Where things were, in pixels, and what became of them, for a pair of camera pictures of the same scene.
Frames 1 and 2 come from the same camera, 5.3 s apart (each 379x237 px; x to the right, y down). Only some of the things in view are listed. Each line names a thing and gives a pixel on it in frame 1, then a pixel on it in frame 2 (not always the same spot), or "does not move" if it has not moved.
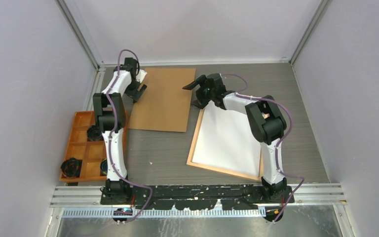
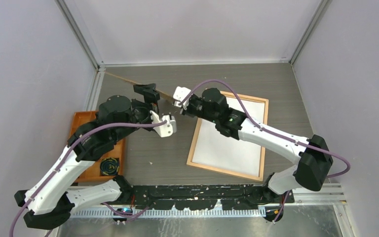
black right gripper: (199, 102) -> (184, 111)
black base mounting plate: (195, 197) does not move
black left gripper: (140, 93) -> (150, 95)
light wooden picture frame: (190, 163) does not move
